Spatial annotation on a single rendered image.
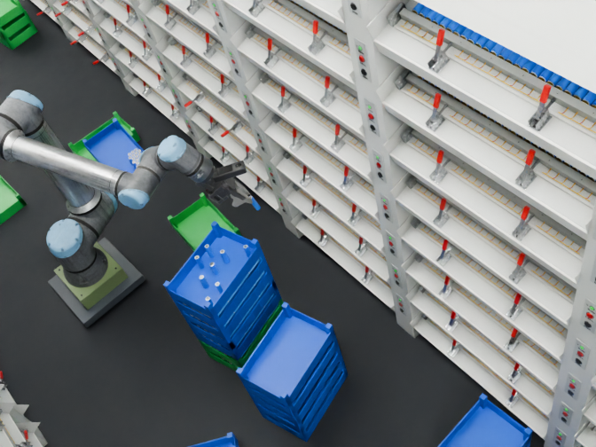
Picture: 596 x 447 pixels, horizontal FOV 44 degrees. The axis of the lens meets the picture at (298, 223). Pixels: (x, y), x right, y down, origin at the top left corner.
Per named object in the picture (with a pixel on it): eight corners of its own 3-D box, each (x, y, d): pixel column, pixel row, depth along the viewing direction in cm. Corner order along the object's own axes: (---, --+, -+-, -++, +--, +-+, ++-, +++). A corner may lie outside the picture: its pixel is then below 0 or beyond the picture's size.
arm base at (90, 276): (86, 294, 311) (77, 283, 303) (56, 274, 319) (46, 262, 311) (116, 262, 318) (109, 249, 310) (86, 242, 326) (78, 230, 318)
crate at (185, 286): (214, 319, 251) (207, 307, 245) (169, 296, 260) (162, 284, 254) (263, 253, 264) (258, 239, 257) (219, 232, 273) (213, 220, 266)
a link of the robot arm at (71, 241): (53, 265, 309) (35, 243, 295) (74, 233, 317) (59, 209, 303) (82, 276, 304) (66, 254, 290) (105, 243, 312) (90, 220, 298)
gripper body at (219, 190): (218, 192, 260) (193, 174, 253) (236, 176, 257) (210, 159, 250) (221, 206, 254) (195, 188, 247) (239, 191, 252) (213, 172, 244)
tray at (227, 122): (265, 160, 295) (254, 148, 287) (182, 92, 328) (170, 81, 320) (299, 122, 296) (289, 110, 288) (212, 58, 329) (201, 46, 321)
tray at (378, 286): (398, 315, 287) (388, 304, 276) (299, 230, 321) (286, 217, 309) (433, 276, 288) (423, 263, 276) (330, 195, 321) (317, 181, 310)
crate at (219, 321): (221, 330, 257) (214, 319, 251) (176, 307, 267) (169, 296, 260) (268, 264, 270) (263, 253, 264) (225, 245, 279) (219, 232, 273)
